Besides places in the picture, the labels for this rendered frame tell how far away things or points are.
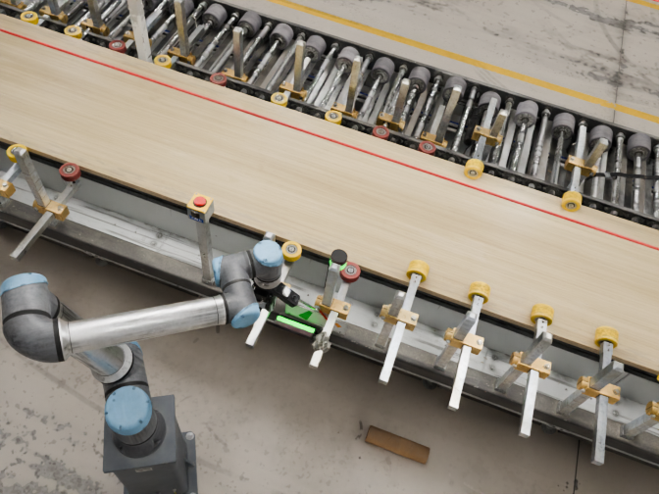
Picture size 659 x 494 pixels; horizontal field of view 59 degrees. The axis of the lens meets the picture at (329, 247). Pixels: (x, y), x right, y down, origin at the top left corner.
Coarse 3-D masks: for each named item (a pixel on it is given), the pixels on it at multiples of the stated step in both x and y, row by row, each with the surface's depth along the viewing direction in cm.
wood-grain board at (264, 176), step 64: (0, 64) 276; (64, 64) 281; (128, 64) 286; (0, 128) 254; (64, 128) 258; (128, 128) 262; (192, 128) 266; (256, 128) 270; (320, 128) 274; (192, 192) 245; (256, 192) 249; (320, 192) 253; (384, 192) 256; (448, 192) 260; (512, 192) 264; (384, 256) 237; (448, 256) 241; (512, 256) 244; (576, 256) 248; (640, 256) 251; (512, 320) 227; (576, 320) 230; (640, 320) 233
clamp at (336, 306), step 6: (318, 300) 226; (336, 300) 227; (324, 306) 225; (330, 306) 225; (336, 306) 225; (342, 306) 226; (348, 306) 226; (324, 312) 228; (336, 312) 225; (342, 312) 224; (348, 312) 226; (342, 318) 227
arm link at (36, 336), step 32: (224, 288) 175; (32, 320) 150; (96, 320) 156; (128, 320) 158; (160, 320) 161; (192, 320) 164; (224, 320) 169; (256, 320) 174; (32, 352) 149; (64, 352) 151
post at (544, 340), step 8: (544, 336) 194; (552, 336) 195; (536, 344) 197; (544, 344) 195; (528, 352) 205; (536, 352) 201; (528, 360) 207; (512, 368) 218; (504, 376) 224; (512, 376) 219; (504, 384) 226
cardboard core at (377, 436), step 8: (368, 432) 286; (376, 432) 279; (384, 432) 280; (368, 440) 279; (376, 440) 278; (384, 440) 278; (392, 440) 278; (400, 440) 279; (408, 440) 280; (384, 448) 279; (392, 448) 278; (400, 448) 277; (408, 448) 277; (416, 448) 277; (424, 448) 278; (408, 456) 277; (416, 456) 276; (424, 456) 276; (424, 464) 278
